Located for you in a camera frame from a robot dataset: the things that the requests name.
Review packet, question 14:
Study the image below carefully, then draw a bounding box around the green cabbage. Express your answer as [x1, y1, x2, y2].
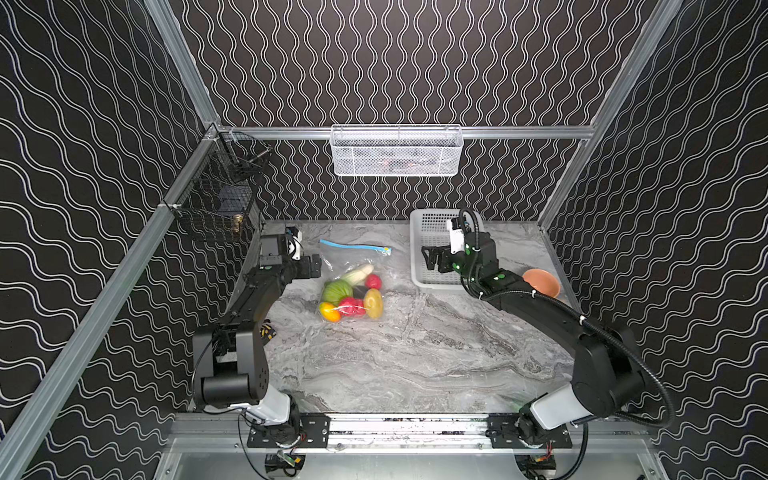
[322, 279, 353, 306]

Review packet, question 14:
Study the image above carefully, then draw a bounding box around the clear zip top bag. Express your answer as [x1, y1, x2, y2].
[318, 239, 394, 323]

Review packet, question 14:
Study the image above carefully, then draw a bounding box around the white daikon radish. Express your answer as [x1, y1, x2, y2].
[340, 263, 374, 287]

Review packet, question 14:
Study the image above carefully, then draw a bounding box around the red yellow mango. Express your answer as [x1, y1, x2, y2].
[318, 302, 342, 323]

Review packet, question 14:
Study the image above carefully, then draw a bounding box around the red apple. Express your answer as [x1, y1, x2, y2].
[337, 297, 366, 317]
[365, 273, 383, 290]

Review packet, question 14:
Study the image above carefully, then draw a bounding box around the yellow potato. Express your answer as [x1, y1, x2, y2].
[363, 288, 383, 319]

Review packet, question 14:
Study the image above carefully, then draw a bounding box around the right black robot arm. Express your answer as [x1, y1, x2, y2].
[420, 228, 675, 445]

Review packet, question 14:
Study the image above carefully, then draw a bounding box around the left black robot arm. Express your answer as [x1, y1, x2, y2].
[192, 226, 321, 429]

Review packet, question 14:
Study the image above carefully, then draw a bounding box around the white plastic basket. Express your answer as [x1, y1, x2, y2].
[410, 208, 498, 291]

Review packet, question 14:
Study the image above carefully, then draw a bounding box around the orange ceramic bowl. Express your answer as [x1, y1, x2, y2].
[522, 268, 561, 298]

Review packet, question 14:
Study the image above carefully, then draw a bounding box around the black yellow tape measure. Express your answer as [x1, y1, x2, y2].
[259, 320, 276, 344]

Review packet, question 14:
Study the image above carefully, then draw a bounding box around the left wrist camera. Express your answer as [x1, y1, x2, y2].
[285, 226, 303, 261]

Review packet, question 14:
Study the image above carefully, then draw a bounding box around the black wire wall basket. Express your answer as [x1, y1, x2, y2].
[166, 127, 274, 245]

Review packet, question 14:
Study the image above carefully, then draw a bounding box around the white mesh wall basket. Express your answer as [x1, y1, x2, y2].
[329, 124, 464, 177]

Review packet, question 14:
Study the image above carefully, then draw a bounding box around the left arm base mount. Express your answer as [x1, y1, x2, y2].
[246, 413, 331, 450]

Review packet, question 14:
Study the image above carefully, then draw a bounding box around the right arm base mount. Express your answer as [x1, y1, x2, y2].
[485, 413, 573, 449]

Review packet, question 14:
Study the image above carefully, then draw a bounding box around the aluminium front rail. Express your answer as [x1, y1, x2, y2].
[167, 411, 652, 455]

